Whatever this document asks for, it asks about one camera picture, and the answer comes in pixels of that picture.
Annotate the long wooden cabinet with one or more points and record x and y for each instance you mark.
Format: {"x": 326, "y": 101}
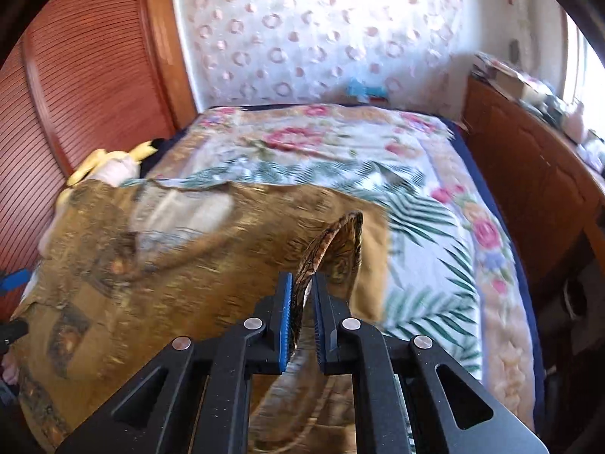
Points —
{"x": 520, "y": 165}

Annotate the yellow plush toy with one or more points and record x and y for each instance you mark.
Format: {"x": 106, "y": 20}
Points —
{"x": 97, "y": 158}

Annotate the white plastic bottle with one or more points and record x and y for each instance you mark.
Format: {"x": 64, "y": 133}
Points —
{"x": 574, "y": 123}

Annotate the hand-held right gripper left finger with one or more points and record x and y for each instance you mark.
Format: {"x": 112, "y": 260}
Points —
{"x": 285, "y": 321}

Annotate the wooden frame window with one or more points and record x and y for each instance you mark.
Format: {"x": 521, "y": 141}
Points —
{"x": 583, "y": 56}

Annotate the white circle pattern curtain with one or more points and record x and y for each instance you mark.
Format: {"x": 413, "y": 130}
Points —
{"x": 331, "y": 33}

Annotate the blue tissue box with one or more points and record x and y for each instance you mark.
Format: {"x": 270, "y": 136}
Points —
{"x": 366, "y": 90}

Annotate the pale pink folded cloth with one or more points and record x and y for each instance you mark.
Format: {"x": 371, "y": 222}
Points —
{"x": 118, "y": 170}

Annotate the floral leaf print blanket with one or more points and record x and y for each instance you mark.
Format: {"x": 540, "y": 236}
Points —
{"x": 425, "y": 265}

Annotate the open cardboard box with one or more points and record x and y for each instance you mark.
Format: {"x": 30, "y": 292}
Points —
{"x": 508, "y": 84}

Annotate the golden brown patterned garment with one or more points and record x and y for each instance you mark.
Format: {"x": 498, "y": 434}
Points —
{"x": 189, "y": 269}

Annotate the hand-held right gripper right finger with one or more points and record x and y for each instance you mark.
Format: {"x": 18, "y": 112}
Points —
{"x": 322, "y": 321}

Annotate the wooden slatted headboard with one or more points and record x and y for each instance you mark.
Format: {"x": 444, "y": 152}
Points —
{"x": 94, "y": 80}

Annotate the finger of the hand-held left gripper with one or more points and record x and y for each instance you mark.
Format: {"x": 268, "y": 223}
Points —
{"x": 12, "y": 331}
{"x": 14, "y": 280}

